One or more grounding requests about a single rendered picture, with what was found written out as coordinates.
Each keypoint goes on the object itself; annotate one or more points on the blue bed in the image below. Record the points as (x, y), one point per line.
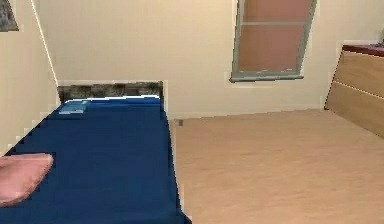
(106, 156)

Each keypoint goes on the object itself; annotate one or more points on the grey framed window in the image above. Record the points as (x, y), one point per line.
(271, 40)

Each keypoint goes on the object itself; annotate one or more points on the light blue book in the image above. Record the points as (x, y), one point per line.
(74, 107)

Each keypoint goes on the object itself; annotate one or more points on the light wood chest of drawers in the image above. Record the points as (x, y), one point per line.
(361, 86)

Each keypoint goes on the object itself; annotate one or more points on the pink pillow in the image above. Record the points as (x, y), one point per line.
(20, 176)

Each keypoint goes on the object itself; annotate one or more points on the grey framed wall picture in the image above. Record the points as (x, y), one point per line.
(6, 16)

